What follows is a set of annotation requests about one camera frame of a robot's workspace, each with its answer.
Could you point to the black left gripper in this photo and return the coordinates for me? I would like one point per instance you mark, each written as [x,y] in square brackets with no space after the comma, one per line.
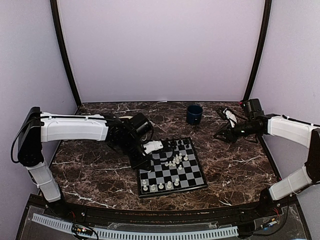
[141,164]

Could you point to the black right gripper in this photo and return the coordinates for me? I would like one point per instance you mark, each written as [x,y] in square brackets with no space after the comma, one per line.
[228,131]

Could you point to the white chess bishop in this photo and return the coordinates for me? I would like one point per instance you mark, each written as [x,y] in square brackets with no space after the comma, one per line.
[161,186]

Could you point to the white chess queen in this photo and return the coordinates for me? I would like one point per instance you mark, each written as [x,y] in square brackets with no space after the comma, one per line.
[169,185]

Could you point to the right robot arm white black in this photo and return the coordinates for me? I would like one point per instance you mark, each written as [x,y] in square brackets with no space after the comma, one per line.
[295,145]

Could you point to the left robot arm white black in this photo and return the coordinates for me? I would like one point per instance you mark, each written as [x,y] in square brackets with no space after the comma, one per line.
[40,127]

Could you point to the small green circuit board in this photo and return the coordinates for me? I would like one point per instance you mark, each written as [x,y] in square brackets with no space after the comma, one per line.
[81,230]

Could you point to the cream plate with bird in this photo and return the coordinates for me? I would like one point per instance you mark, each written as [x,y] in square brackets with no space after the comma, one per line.
[125,117]

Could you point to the black and white chessboard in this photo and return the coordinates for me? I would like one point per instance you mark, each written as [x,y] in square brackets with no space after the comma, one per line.
[176,159]

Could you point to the blue enamel mug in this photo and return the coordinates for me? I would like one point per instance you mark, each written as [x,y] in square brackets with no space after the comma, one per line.
[194,114]

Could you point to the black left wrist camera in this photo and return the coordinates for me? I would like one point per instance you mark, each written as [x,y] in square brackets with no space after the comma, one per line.
[140,124]

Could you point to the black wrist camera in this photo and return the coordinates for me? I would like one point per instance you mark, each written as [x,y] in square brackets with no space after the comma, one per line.
[252,108]
[140,124]

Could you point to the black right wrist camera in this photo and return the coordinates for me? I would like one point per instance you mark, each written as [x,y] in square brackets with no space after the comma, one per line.
[252,108]

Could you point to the black front rail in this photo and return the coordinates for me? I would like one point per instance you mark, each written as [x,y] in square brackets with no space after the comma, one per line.
[101,215]

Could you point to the white slotted cable duct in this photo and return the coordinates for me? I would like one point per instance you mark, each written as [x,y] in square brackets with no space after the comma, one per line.
[121,231]

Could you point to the black left frame post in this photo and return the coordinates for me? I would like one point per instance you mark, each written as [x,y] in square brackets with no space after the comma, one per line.
[63,51]

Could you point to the black frame post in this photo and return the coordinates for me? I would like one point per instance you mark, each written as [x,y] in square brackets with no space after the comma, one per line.
[259,49]
[63,51]

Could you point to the black right frame post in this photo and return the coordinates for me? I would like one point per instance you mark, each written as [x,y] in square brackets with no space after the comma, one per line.
[259,49]

